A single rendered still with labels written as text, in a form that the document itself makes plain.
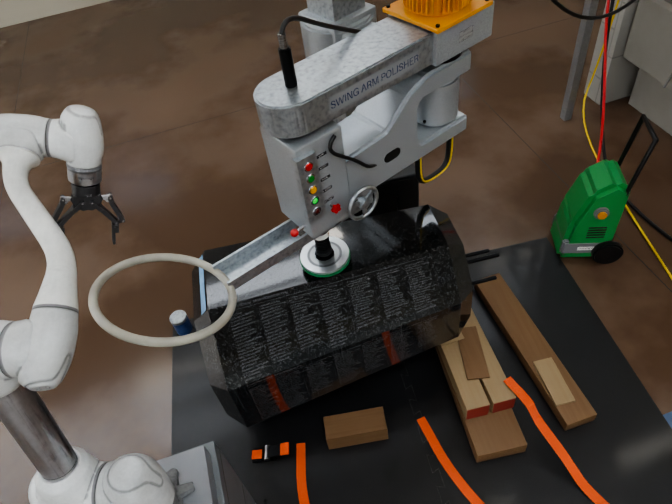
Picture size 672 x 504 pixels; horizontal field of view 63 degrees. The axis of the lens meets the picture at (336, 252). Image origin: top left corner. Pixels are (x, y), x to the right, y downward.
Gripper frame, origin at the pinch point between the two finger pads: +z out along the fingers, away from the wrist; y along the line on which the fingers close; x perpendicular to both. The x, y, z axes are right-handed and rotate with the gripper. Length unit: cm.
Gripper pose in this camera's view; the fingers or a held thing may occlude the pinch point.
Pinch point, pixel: (89, 240)
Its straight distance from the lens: 181.0
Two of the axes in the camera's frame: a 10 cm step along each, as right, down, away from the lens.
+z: -1.9, 8.2, 5.4
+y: 8.9, -0.9, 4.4
